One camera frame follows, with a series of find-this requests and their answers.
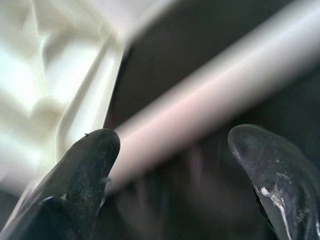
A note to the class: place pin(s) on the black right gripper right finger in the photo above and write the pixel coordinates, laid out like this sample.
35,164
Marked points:
282,180

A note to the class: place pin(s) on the white plastic table leg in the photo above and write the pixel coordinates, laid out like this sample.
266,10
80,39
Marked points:
212,100

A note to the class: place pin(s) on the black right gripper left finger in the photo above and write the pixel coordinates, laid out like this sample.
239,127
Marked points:
72,185

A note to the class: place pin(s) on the black table cloth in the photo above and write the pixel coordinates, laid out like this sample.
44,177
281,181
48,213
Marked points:
287,105

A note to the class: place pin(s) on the cream plastic table top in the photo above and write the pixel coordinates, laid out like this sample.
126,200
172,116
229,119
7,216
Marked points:
37,75

